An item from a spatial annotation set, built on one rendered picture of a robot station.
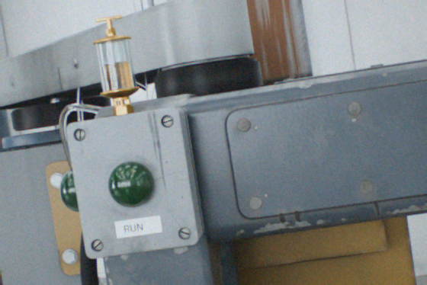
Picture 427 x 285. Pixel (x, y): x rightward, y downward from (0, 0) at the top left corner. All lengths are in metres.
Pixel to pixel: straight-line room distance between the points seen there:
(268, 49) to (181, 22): 0.38
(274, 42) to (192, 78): 0.39
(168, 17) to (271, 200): 0.20
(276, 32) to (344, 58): 4.69
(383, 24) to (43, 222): 4.88
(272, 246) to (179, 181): 0.31
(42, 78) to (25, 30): 5.05
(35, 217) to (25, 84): 0.15
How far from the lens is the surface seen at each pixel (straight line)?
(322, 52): 5.87
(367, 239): 0.94
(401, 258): 1.00
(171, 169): 0.65
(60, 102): 1.15
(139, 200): 0.64
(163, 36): 0.82
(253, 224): 0.70
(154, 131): 0.65
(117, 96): 0.73
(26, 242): 1.13
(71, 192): 0.67
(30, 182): 1.12
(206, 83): 0.81
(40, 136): 1.14
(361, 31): 5.89
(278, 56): 1.19
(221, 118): 0.70
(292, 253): 0.94
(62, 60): 0.99
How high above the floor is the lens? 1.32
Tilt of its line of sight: 3 degrees down
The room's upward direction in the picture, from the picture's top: 9 degrees counter-clockwise
